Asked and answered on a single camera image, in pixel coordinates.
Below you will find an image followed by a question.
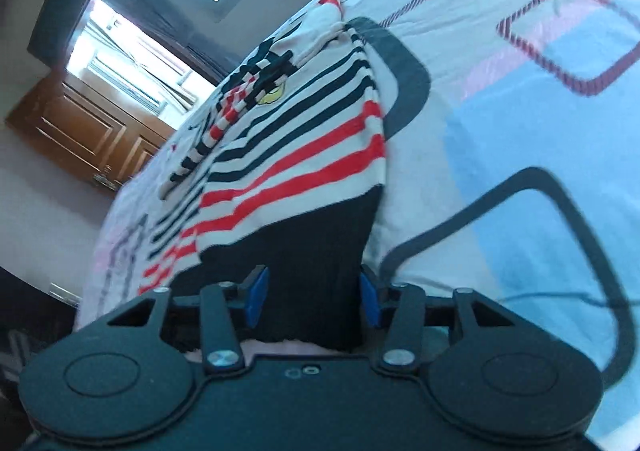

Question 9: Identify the patterned bed sheet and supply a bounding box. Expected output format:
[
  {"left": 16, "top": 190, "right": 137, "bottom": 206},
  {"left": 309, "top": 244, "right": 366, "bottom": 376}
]
[{"left": 76, "top": 0, "right": 639, "bottom": 450}]

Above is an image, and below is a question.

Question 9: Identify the brown wooden door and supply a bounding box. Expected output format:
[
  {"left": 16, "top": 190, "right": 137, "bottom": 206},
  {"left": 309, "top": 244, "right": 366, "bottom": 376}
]
[{"left": 6, "top": 67, "right": 174, "bottom": 194}]

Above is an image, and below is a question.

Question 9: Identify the striped knit sweater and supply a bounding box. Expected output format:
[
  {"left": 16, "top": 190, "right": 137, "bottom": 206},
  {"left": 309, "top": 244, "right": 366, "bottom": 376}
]
[{"left": 138, "top": 0, "right": 386, "bottom": 351}]

